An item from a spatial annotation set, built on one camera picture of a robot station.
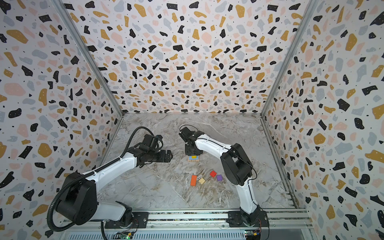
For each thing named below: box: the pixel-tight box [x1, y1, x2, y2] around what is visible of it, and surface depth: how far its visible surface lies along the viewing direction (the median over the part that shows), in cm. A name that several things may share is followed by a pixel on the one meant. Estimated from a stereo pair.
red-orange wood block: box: [190, 175, 197, 187], surface depth 90 cm
